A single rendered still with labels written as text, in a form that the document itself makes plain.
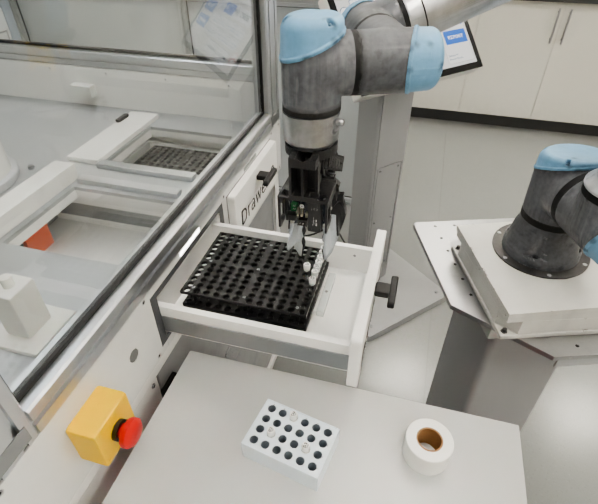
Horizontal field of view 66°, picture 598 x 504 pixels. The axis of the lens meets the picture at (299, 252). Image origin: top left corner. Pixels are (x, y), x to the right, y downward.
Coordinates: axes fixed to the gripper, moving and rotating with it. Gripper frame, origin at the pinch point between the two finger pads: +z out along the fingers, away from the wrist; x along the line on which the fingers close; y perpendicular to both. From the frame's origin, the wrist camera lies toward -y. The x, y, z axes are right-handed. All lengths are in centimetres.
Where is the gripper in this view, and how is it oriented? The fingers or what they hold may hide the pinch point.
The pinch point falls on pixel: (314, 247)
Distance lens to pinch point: 76.2
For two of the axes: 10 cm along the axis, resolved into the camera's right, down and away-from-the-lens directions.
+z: 0.1, 7.8, 6.3
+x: 9.6, 1.5, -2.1
